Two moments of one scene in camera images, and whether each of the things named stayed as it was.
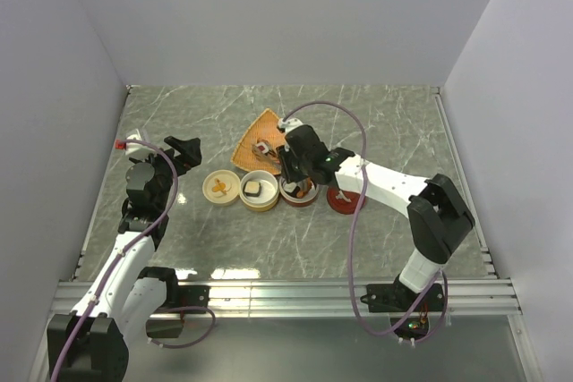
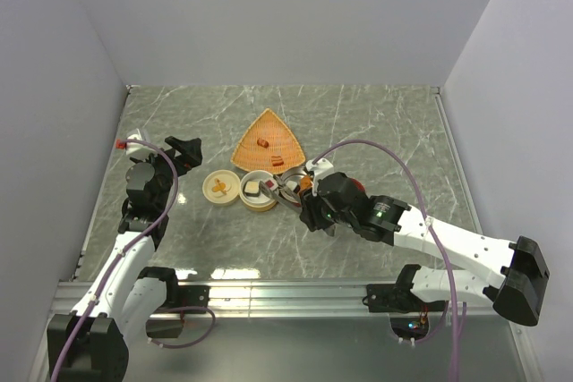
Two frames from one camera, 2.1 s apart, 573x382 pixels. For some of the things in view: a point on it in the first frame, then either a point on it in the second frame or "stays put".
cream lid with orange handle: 220,188 stays put
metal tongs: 269,156 to 282,194
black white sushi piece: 252,188 stays put
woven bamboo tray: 265,129 stays put
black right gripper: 286,154 to 311,216
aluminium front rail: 465,298 stays put
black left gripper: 189,150 stays put
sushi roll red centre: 262,147 to 271,184
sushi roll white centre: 289,187 stays put
